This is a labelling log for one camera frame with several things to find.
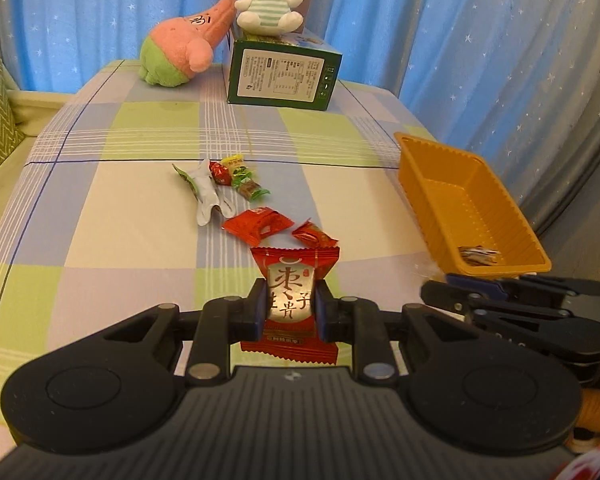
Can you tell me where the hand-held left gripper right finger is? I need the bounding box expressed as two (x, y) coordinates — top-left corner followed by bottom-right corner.
(314, 282), (475, 386)

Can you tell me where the cream sofa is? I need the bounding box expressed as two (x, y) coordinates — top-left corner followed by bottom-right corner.
(0, 42), (76, 191)

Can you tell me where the small red foil candy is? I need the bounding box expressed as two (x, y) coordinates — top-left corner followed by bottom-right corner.
(208, 159), (233, 187)

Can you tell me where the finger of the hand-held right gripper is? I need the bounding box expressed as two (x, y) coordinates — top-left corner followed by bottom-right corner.
(419, 280), (576, 322)
(445, 272), (600, 298)

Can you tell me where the person's red patterned clothing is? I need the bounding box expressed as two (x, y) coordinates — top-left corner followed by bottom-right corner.
(555, 440), (600, 480)

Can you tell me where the plaid tablecloth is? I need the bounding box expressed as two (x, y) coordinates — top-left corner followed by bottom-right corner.
(0, 59), (546, 461)

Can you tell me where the large red snack packet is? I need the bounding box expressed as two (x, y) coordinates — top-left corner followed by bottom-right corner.
(240, 245), (341, 366)

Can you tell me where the pink star plush toy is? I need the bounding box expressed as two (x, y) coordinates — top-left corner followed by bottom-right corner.
(140, 0), (236, 86)

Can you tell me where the green and brown candy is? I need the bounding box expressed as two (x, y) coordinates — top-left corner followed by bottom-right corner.
(230, 169), (272, 204)

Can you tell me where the small red packet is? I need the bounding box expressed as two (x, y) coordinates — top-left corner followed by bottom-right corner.
(291, 218), (341, 250)

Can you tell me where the blue star curtain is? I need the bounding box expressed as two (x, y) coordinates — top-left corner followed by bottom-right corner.
(0, 0), (600, 281)

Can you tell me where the dark wrapped candy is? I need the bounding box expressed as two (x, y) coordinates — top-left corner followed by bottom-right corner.
(457, 245), (502, 266)

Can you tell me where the orange plastic tray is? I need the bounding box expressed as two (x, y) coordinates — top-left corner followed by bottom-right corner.
(394, 132), (552, 277)

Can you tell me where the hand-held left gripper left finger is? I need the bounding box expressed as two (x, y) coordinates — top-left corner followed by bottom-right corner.
(102, 279), (268, 386)

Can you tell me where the green cardboard box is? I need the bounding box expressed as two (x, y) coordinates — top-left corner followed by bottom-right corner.
(226, 30), (343, 112)

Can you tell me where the white and green snack wrapper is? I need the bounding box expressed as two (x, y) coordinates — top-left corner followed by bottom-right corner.
(172, 159), (238, 227)

